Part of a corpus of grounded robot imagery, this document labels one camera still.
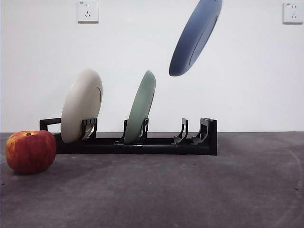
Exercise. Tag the white wall socket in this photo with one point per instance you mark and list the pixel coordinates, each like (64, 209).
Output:
(293, 13)
(88, 12)

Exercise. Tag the pale green plate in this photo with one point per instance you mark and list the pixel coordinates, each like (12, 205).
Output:
(141, 107)

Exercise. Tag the black plate rack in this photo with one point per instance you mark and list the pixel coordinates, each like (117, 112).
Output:
(161, 149)

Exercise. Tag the blue plate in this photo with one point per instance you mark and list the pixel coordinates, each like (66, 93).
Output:
(192, 40)

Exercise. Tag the red yellow apple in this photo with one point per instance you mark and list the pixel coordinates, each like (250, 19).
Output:
(31, 153)

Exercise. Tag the cream white plate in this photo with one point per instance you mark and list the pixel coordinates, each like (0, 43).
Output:
(78, 104)

